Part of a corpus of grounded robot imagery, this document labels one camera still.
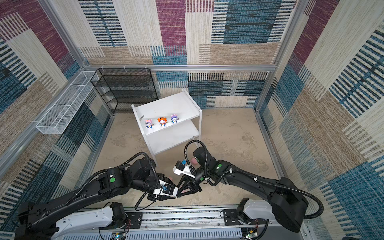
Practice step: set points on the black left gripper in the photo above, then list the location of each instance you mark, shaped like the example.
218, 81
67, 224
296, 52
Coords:
154, 198

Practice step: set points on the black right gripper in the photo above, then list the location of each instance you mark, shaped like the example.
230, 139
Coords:
192, 184

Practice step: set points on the purple penguin toy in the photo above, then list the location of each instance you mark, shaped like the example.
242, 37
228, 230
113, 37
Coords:
174, 118

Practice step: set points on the orange-haired doll figure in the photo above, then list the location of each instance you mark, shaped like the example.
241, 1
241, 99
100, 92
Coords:
163, 121

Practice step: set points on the pink-haired doll figure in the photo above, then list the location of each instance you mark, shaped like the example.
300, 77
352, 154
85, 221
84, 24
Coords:
149, 124

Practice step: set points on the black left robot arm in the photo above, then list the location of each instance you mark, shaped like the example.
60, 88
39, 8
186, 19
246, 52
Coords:
38, 221

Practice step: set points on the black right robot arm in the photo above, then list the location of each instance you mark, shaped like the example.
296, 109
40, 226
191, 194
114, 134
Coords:
290, 205

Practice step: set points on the white two-tier shelf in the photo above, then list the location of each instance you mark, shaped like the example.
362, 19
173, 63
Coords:
160, 139

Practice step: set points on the pink pig toy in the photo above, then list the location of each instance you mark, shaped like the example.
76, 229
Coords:
194, 161

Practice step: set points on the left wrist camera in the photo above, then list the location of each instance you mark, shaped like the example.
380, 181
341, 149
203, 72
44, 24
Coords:
169, 190

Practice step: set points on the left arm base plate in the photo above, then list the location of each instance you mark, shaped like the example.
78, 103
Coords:
133, 220

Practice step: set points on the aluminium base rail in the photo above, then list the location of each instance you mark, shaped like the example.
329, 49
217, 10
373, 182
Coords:
177, 223

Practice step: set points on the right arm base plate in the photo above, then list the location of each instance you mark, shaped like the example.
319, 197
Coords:
234, 217

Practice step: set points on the black wire mesh shelf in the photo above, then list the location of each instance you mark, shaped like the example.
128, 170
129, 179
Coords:
120, 88

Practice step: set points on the white wire wall basket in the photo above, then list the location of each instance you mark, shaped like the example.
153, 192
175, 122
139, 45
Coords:
62, 112

